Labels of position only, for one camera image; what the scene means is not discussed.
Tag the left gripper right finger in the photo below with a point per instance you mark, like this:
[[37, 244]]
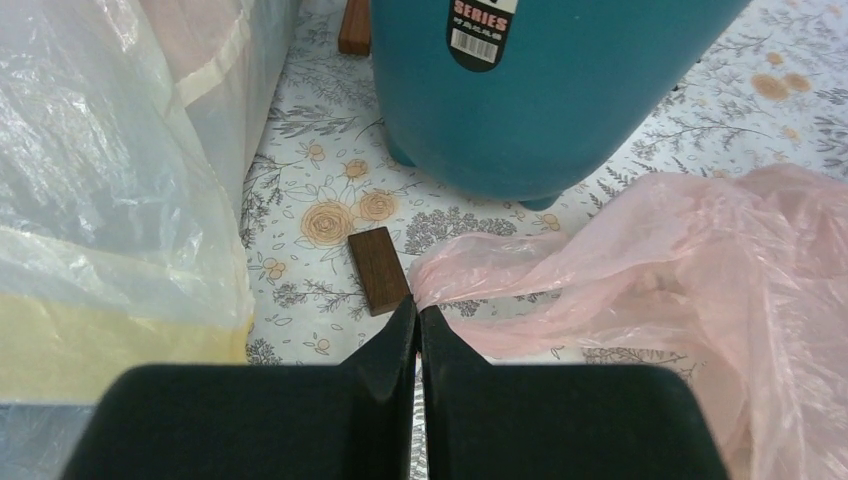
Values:
[[547, 421]]

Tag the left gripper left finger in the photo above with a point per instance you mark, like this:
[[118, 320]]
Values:
[[352, 420]]

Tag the pink plastic trash bag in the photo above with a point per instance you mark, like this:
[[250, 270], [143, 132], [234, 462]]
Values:
[[748, 274]]

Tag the teal plastic trash bin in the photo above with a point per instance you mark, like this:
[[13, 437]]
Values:
[[521, 100]]

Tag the large clear bag of bags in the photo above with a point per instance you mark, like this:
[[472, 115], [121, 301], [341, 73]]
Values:
[[127, 130]]

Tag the small brown wooden block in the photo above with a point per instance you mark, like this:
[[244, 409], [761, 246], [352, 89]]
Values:
[[379, 271]]

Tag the brown cube block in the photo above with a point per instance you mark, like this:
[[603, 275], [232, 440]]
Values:
[[354, 36]]

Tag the floral patterned tablecloth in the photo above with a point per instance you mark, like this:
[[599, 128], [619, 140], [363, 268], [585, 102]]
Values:
[[770, 90]]

